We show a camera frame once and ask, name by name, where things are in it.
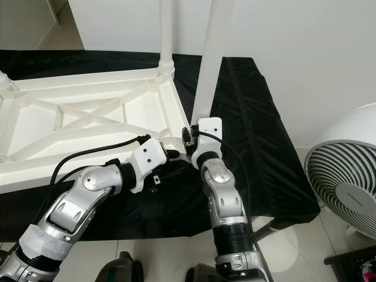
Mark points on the white plastic table top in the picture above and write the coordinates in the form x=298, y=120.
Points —
x=47, y=129

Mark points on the black tablecloth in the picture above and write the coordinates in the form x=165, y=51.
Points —
x=276, y=176

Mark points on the dark grey robot left foot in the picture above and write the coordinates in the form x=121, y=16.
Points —
x=120, y=270

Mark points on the dark grey robot foot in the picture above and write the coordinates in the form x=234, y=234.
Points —
x=205, y=275
x=120, y=270

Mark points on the dark grey robot right foot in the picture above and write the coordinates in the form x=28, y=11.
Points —
x=205, y=275

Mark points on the black metal table leg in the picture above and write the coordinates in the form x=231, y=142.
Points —
x=262, y=230

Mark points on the white round floor base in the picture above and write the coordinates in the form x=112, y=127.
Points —
x=285, y=247

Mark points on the white floor fan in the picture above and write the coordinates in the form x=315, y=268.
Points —
x=343, y=176

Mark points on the magenta round object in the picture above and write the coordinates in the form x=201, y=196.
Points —
x=370, y=276

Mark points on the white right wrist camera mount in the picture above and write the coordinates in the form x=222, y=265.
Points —
x=210, y=128

